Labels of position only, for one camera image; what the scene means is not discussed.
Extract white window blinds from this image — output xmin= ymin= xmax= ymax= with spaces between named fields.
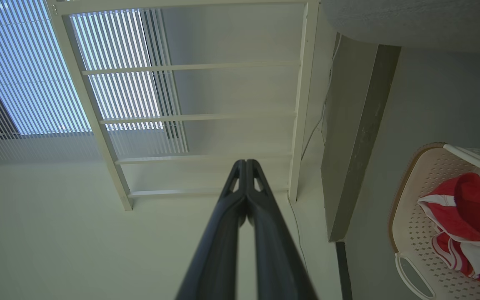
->
xmin=0 ymin=0 xmax=190 ymax=164

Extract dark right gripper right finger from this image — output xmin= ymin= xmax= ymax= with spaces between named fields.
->
xmin=246 ymin=159 xmax=320 ymax=300

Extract grey cable on platform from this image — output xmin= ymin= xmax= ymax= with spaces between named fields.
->
xmin=300 ymin=32 xmax=342 ymax=162

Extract thin grey cable on wall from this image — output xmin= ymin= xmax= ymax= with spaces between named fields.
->
xmin=287 ymin=198 xmax=309 ymax=273

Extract red and white clothing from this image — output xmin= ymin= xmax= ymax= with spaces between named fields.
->
xmin=417 ymin=170 xmax=480 ymax=290

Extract white wooden railing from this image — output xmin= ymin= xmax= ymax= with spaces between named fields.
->
xmin=45 ymin=0 xmax=320 ymax=211

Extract cream perforated plastic laundry basket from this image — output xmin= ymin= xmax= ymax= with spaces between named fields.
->
xmin=387 ymin=142 xmax=480 ymax=300

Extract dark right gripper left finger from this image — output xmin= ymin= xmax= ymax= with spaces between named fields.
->
xmin=175 ymin=159 xmax=248 ymax=300

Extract black baseboard strip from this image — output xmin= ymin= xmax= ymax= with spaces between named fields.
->
xmin=335 ymin=241 xmax=354 ymax=300

